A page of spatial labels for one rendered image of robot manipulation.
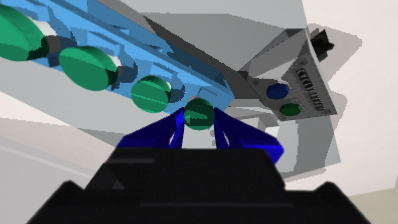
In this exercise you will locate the blue tube rack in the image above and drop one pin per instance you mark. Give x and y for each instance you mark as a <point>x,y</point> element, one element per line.
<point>140,51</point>

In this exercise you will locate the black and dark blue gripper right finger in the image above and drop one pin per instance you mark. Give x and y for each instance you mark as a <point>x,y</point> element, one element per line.
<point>243,136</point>

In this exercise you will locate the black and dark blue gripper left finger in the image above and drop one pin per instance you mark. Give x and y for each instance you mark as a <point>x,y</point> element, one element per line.
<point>159,133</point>

